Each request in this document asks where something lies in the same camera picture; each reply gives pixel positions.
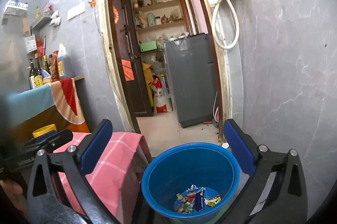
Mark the green storage box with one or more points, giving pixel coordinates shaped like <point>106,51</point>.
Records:
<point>148,46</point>

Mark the large oil jug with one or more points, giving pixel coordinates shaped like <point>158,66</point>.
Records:
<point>64,63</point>

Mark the dark sauce bottle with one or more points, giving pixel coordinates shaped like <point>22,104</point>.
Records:
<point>32,71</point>

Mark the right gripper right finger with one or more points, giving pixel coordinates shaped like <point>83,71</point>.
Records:
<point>275,191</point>

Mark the grey washing machine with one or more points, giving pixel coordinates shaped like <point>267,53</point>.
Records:
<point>191,78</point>

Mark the person's left hand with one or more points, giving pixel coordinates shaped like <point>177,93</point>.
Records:
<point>12,189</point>

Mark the white wall basket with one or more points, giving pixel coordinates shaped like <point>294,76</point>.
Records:
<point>15,8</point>

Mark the blue plastic bucket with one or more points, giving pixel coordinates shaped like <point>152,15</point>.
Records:
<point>176,170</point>

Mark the teal orange red cloth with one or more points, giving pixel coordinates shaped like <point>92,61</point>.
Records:
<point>53,103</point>

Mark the white wall switch plate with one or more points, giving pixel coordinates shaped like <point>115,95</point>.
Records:
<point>76,10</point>

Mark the blue white wrapper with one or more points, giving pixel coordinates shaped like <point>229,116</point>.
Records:
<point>192,189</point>

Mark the wall shelf rack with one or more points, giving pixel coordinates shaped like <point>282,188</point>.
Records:
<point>40,22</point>

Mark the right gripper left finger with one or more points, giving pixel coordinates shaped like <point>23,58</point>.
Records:
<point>46,198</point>

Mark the blue snack wrapper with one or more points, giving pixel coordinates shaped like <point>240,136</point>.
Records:
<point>199,200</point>

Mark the yellow snack wrapper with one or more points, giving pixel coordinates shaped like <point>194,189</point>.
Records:
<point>210,202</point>

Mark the red snack wrapper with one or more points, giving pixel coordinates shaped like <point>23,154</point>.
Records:
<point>190,196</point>

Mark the pink checked tablecloth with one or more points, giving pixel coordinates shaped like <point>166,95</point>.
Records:
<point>116,177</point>

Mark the yellow plastic bowl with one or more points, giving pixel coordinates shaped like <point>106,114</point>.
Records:
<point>44,130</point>

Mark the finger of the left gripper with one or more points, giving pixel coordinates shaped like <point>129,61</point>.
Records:
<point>48,142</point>

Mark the dark wooden door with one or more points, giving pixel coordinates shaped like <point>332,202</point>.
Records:
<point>130,57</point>

